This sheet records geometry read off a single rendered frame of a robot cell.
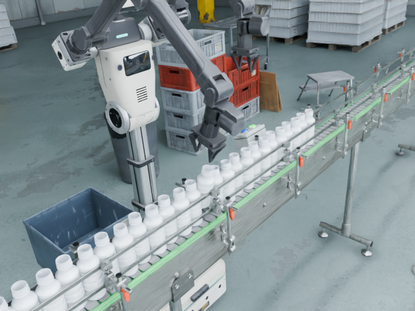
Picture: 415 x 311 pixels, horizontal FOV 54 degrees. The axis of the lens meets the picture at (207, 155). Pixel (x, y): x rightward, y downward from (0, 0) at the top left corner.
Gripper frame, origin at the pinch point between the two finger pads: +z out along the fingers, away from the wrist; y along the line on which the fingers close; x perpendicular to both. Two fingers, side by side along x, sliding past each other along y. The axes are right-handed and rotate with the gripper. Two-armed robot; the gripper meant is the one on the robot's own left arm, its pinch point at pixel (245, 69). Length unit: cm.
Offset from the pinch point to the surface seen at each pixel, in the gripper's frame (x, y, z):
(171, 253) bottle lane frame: 67, -21, 40
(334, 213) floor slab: -114, 6, 139
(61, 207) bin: 71, 43, 48
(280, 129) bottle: -0.9, -17.1, 23.1
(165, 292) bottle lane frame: 72, -22, 52
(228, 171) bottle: 34.1, -17.9, 26.5
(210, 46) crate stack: -157, 162, 39
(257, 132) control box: -4.6, -2.9, 29.2
